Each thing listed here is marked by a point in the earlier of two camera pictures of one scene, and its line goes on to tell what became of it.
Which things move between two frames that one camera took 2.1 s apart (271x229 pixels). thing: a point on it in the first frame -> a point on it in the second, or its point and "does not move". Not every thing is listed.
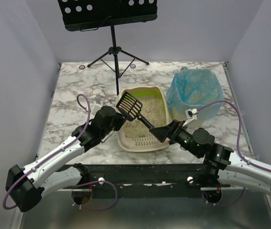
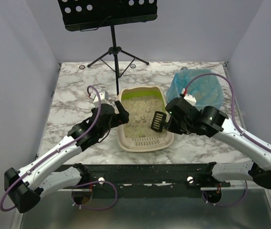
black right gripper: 172,131 -> 171,123
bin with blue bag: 192,88 does not move
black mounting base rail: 151,180 does not move
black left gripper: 120,118 does not move
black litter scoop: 130,106 -> 158,123
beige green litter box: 137,135 does not move
